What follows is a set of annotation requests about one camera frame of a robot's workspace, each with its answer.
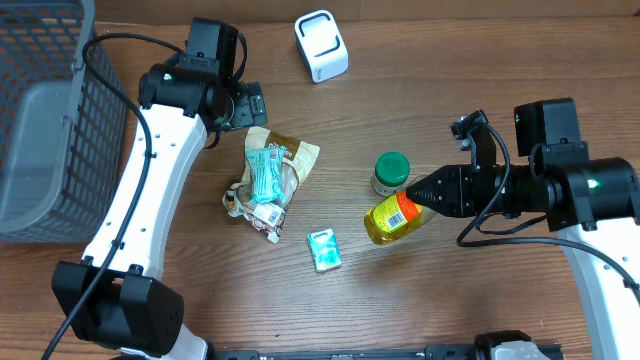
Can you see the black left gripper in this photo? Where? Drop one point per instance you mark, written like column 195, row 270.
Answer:
column 249, row 106

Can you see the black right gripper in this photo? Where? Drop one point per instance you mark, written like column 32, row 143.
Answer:
column 460, row 202

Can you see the green lid glass jar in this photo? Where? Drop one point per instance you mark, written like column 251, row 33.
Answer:
column 391, row 172

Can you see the yellow drink bottle silver cap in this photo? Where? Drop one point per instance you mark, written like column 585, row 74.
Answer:
column 394, row 218

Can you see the teal wipes packet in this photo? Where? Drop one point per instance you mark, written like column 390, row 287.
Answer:
column 265, row 166

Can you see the brown Panera snack bag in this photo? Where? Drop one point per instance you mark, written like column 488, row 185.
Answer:
column 299, row 159

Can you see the small brown snack packet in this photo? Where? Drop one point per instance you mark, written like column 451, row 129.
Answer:
column 267, row 218

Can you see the green white tissue pack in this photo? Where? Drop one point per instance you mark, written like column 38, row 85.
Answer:
column 325, row 250

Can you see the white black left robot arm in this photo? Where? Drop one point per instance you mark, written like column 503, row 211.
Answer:
column 114, row 296

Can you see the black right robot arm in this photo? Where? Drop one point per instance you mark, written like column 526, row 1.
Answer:
column 563, row 197

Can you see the white black barcode scanner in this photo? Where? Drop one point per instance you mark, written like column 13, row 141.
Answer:
column 321, row 45

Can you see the grey plastic mesh basket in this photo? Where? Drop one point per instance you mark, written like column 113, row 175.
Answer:
column 62, row 131

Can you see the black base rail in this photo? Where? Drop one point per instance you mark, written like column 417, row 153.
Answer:
column 431, row 352

